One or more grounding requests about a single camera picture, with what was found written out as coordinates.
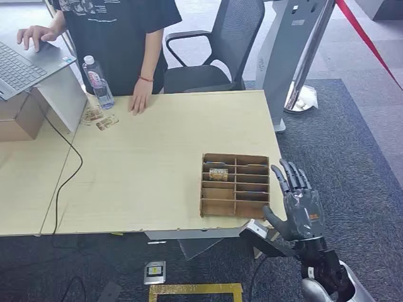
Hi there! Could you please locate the cardboard card organizer box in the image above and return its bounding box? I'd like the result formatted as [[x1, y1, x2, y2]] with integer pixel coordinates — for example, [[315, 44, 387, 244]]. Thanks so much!
[[199, 153, 270, 220]]

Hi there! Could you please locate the white slanted stand panel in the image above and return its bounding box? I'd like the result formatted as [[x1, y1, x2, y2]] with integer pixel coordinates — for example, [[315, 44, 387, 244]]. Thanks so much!
[[34, 65, 89, 133]]

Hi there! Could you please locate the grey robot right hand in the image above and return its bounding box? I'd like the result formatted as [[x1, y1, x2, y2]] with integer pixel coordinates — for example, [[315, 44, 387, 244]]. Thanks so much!
[[263, 158, 327, 243]]

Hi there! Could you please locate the clear plastic water bottle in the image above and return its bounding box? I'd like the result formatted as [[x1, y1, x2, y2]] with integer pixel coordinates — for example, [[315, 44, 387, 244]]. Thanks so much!
[[82, 55, 115, 111]]

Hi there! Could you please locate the red barrier belt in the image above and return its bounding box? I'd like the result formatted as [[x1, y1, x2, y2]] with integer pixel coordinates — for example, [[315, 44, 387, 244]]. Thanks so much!
[[335, 0, 403, 91]]

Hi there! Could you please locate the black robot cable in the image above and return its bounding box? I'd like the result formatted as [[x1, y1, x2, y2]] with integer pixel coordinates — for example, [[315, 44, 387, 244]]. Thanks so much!
[[248, 255, 270, 302]]

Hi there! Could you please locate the silver square floor tag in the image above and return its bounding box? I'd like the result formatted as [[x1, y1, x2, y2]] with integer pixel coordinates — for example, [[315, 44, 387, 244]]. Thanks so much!
[[143, 261, 166, 286]]

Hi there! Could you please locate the gold printed card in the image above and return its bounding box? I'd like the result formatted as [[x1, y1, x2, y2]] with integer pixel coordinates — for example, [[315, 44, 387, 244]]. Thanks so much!
[[208, 168, 229, 182]]

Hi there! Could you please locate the silver laptop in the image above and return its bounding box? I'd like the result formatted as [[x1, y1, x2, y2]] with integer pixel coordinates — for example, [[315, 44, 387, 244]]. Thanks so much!
[[0, 33, 77, 102]]

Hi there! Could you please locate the brown cardboard box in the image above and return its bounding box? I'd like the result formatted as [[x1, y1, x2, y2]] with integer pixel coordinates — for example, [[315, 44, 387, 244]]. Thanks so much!
[[0, 87, 51, 143]]

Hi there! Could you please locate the black floor cable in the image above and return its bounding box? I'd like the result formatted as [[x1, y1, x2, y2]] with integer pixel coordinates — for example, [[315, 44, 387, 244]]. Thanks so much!
[[60, 275, 87, 302]]

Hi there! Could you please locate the person's right hand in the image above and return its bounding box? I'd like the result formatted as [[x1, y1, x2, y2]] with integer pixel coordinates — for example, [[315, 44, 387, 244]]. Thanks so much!
[[16, 25, 59, 53]]

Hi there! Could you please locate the black laptop cable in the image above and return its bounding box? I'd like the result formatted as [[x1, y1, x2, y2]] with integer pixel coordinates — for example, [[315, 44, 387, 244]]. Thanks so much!
[[29, 92, 84, 235]]

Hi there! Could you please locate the black office chair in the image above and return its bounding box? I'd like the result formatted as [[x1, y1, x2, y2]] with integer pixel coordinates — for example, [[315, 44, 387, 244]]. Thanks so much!
[[163, 0, 266, 94]]

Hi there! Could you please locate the yellow floor tape frame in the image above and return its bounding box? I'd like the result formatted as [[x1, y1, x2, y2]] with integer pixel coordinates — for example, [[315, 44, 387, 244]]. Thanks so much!
[[148, 283, 244, 302]]

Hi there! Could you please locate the person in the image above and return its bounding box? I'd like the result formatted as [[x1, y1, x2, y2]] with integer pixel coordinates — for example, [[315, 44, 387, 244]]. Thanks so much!
[[52, 0, 183, 98]]

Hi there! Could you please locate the person's left hand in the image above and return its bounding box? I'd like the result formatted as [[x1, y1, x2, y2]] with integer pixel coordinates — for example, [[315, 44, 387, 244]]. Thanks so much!
[[128, 77, 154, 116]]

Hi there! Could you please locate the grey table support frame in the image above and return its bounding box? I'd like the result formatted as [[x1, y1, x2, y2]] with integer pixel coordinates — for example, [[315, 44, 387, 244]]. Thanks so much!
[[144, 225, 285, 262]]

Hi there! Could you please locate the grey kiosk stand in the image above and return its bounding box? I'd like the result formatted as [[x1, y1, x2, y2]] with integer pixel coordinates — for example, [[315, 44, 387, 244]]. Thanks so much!
[[254, 0, 330, 133]]

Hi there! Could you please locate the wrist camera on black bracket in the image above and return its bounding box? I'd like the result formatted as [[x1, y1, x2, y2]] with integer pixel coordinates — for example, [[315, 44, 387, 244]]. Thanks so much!
[[239, 220, 298, 259]]

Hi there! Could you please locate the grey cabinet base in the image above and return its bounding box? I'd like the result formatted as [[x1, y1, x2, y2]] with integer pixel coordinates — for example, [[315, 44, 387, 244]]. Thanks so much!
[[355, 0, 403, 21]]

